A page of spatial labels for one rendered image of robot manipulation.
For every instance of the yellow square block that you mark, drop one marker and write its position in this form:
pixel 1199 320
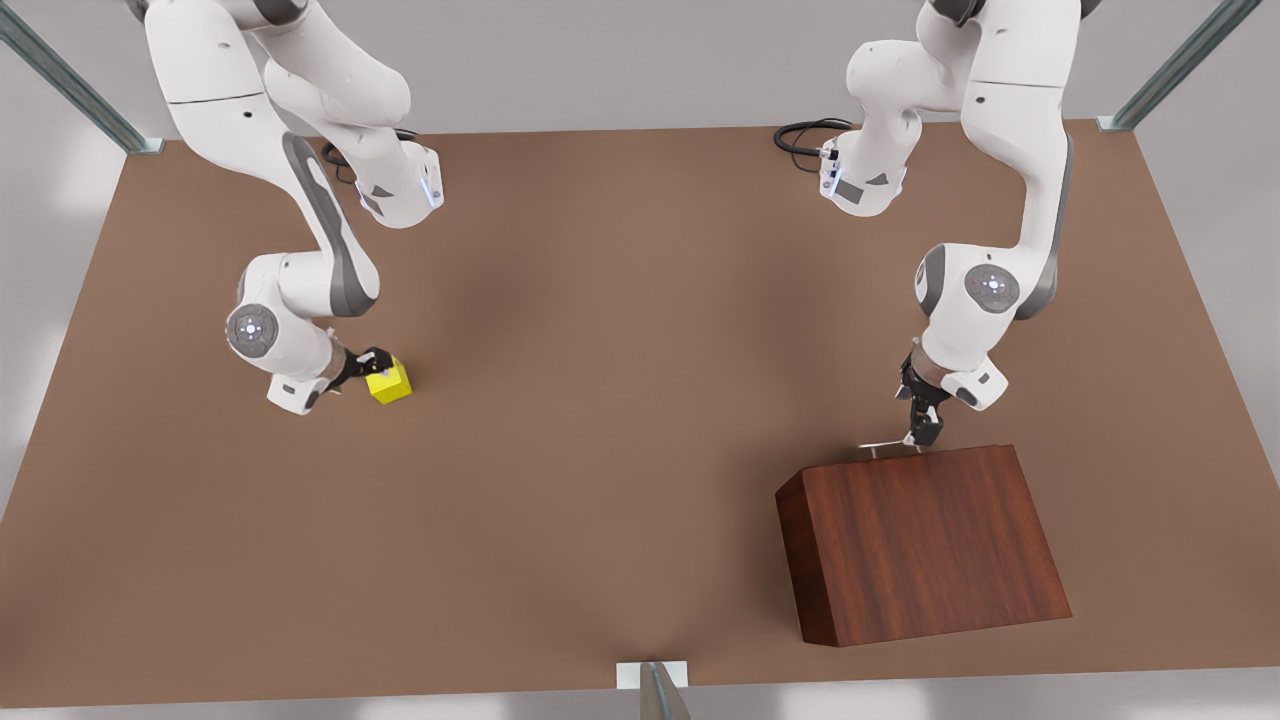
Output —
pixel 389 381

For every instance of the brown wooden drawer cabinet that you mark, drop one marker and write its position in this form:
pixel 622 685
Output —
pixel 920 545

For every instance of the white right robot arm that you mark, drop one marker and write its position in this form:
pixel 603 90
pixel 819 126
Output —
pixel 330 110

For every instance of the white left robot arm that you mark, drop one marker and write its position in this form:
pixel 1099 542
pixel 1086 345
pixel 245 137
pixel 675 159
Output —
pixel 1010 120

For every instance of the silver frame post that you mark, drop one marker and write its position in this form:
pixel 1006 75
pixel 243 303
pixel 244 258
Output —
pixel 75 85
pixel 1175 65
pixel 655 690

